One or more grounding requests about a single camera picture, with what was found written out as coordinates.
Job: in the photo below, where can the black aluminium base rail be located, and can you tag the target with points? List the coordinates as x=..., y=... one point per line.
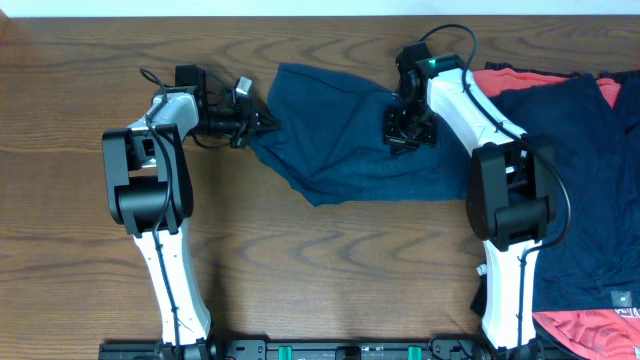
x=438, y=348

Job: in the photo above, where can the dark blue denim shorts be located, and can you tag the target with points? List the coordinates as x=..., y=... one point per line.
x=330, y=147

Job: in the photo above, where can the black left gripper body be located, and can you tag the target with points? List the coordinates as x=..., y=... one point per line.
x=235, y=124

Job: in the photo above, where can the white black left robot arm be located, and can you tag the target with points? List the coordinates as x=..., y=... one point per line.
x=150, y=193

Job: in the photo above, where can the red orange garment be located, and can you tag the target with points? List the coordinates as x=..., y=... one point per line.
x=591, y=334

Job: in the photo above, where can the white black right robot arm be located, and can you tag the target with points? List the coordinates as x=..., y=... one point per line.
x=510, y=198

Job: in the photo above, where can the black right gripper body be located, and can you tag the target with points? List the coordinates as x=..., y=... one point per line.
x=407, y=130

